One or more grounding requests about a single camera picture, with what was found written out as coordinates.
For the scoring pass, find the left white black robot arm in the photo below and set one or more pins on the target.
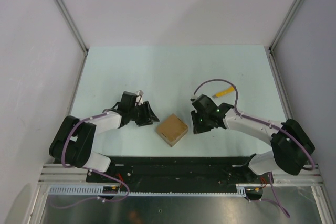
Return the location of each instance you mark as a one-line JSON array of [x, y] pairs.
[[72, 145]]

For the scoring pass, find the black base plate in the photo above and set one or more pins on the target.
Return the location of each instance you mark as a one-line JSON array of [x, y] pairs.
[[183, 175]]

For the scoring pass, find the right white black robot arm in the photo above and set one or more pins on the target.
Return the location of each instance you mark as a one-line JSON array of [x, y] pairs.
[[291, 148]]

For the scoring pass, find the brown cardboard express box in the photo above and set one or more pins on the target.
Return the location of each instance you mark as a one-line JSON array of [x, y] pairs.
[[172, 129]]

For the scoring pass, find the aluminium corner post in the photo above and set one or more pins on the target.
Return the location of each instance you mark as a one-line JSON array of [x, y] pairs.
[[290, 15], [71, 25]]

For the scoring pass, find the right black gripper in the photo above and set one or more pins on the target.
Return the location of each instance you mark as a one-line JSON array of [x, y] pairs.
[[197, 128]]

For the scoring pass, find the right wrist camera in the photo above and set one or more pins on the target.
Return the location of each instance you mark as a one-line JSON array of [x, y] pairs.
[[193, 98]]

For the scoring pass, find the left aluminium corner post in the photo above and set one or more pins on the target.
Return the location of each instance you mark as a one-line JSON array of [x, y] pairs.
[[71, 25]]

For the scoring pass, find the right aluminium side rail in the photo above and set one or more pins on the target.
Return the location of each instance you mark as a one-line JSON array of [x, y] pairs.
[[279, 84]]

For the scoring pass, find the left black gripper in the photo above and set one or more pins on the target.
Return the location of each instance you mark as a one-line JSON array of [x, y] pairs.
[[148, 116]]

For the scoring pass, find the right aluminium corner post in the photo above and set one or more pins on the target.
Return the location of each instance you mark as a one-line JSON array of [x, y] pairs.
[[290, 15]]

